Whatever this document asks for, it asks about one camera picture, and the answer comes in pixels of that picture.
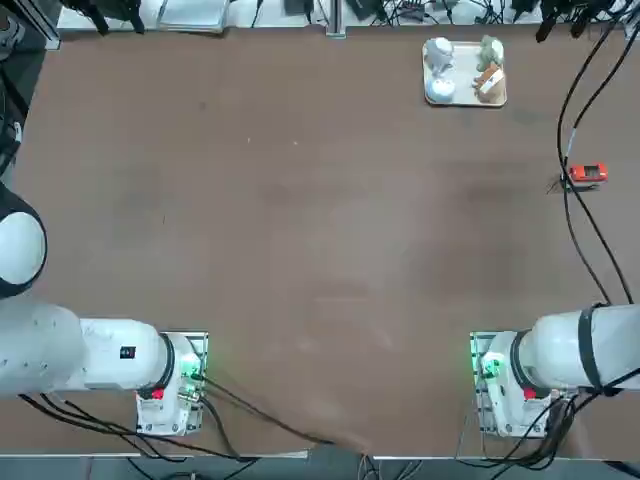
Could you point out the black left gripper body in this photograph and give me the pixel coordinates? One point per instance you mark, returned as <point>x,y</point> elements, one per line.
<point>100,4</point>

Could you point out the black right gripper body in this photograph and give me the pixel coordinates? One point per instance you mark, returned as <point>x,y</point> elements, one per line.
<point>575,7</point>

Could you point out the orange-and-blue toy bus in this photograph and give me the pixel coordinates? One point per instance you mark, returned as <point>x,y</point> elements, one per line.
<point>589,173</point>

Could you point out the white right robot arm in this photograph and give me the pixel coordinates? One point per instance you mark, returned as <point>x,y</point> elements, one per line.
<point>555,345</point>

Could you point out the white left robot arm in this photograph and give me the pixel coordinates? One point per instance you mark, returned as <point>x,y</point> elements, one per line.
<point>50,350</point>

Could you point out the silver metal tray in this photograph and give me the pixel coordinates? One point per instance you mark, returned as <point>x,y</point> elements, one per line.
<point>192,15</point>

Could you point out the green plush toy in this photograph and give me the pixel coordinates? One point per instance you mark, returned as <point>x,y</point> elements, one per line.
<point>491,51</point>

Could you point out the orange brown plush toy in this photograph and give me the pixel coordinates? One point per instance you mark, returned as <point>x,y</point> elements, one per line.
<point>490,84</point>

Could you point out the beige plastic tray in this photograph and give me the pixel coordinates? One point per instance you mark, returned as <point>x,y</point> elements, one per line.
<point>465,82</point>

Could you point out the blue white plush toy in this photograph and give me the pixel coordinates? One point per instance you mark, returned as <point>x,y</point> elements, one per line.
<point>440,90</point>

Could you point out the aluminium frame post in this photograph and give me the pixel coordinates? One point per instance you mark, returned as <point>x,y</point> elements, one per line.
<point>335,20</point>

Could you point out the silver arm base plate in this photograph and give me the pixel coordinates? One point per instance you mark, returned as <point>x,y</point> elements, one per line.
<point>197,420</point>
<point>477,400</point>

